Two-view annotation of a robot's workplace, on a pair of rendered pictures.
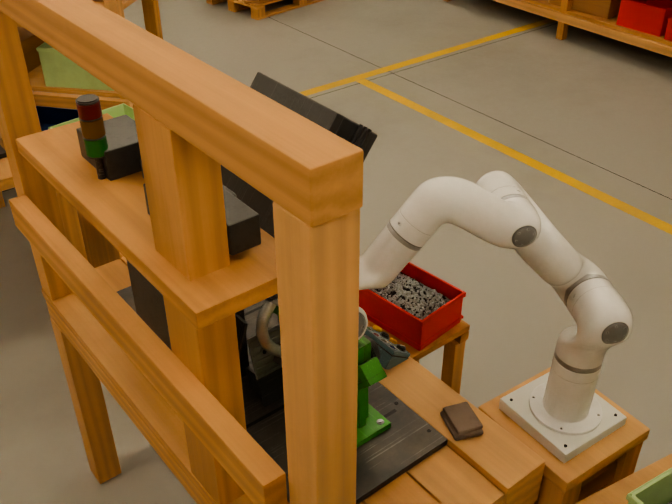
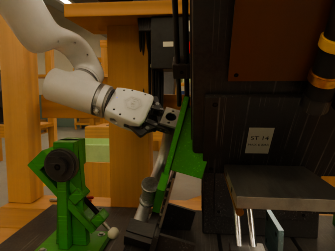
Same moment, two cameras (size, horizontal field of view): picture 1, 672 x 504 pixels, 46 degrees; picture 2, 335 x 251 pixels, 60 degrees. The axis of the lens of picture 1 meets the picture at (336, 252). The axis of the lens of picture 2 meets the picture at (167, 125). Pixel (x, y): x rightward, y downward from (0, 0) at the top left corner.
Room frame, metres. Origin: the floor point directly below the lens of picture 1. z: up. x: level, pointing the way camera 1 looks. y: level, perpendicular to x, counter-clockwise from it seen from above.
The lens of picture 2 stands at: (2.08, -0.37, 1.28)
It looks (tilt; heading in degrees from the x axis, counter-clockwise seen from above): 6 degrees down; 134
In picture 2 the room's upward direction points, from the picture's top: straight up
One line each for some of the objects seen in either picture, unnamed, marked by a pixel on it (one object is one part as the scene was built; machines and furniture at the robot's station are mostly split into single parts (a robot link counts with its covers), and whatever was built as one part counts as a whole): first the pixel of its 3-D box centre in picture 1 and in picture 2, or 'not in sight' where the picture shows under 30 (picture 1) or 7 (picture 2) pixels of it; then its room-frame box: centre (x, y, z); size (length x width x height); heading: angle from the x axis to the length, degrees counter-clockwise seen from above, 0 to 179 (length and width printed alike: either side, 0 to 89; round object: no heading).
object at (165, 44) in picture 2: not in sight; (181, 45); (1.47, 0.32, 1.42); 0.17 x 0.12 x 0.15; 38
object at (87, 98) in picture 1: (89, 107); not in sight; (1.60, 0.53, 1.71); 0.05 x 0.05 x 0.04
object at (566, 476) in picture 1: (561, 422); not in sight; (1.51, -0.61, 0.83); 0.32 x 0.32 x 0.04; 34
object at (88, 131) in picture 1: (92, 126); not in sight; (1.60, 0.53, 1.67); 0.05 x 0.05 x 0.05
